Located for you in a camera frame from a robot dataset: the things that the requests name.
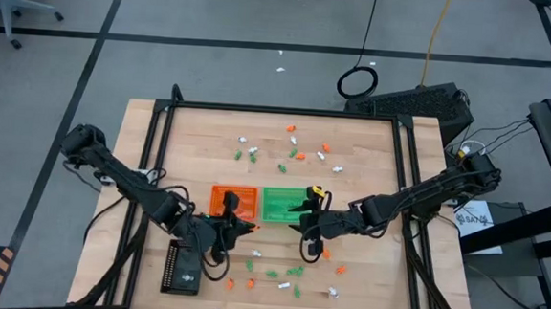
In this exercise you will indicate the orange plastic basket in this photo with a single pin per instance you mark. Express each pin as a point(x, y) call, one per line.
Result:
point(217, 203)

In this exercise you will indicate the green monster figure toy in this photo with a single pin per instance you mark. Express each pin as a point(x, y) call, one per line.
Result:
point(249, 265)
point(297, 291)
point(272, 273)
point(238, 155)
point(282, 168)
point(291, 272)
point(253, 158)
point(300, 271)
point(293, 153)

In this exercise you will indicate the black plastic basket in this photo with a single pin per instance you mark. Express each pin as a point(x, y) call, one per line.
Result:
point(179, 285)

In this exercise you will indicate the black computer case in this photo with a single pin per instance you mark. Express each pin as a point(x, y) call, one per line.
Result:
point(412, 105)

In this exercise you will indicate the white skeleton figure toy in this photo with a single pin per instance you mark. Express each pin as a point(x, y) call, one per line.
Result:
point(256, 253)
point(293, 139)
point(333, 292)
point(186, 277)
point(243, 139)
point(321, 155)
point(253, 149)
point(284, 285)
point(337, 169)

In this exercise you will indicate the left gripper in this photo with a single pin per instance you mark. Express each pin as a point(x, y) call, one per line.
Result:
point(211, 232)

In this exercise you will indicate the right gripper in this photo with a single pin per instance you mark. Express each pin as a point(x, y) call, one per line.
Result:
point(326, 224)

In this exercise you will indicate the green plastic basket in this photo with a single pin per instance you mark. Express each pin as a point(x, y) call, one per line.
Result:
point(277, 205)

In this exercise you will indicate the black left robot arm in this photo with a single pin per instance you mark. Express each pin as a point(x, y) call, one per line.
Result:
point(125, 179)

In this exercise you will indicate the white printed paper sheet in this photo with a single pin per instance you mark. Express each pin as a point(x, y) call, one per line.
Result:
point(483, 236)

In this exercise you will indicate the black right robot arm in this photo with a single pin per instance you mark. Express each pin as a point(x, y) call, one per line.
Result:
point(421, 194)

